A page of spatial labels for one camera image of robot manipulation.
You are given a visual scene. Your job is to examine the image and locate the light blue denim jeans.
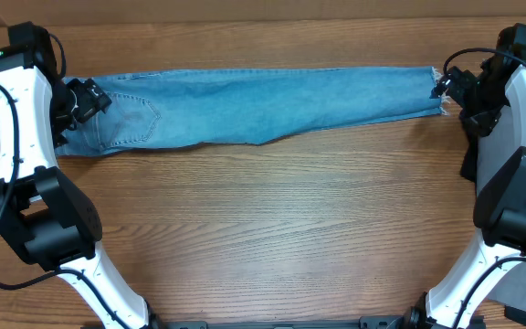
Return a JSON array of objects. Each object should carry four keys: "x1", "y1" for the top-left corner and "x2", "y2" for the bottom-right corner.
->
[{"x1": 56, "y1": 67, "x2": 444, "y2": 157}]

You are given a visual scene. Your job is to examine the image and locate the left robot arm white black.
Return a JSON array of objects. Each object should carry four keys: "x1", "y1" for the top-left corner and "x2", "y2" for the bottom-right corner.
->
[{"x1": 0, "y1": 22, "x2": 165, "y2": 328}]

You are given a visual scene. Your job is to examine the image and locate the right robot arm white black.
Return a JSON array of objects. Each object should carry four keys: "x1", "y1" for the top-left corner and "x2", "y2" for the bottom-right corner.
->
[{"x1": 388, "y1": 23, "x2": 526, "y2": 328}]

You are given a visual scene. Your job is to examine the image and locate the black garment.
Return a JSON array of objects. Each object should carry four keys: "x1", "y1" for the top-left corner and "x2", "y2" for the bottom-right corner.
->
[{"x1": 459, "y1": 111, "x2": 478, "y2": 183}]

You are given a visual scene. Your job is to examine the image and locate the grey folded garment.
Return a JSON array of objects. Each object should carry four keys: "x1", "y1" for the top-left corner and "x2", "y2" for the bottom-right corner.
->
[{"x1": 475, "y1": 104, "x2": 526, "y2": 321}]

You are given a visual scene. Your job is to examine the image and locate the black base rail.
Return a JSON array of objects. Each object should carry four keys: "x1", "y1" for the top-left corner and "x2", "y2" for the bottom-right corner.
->
[{"x1": 148, "y1": 316, "x2": 410, "y2": 329}]

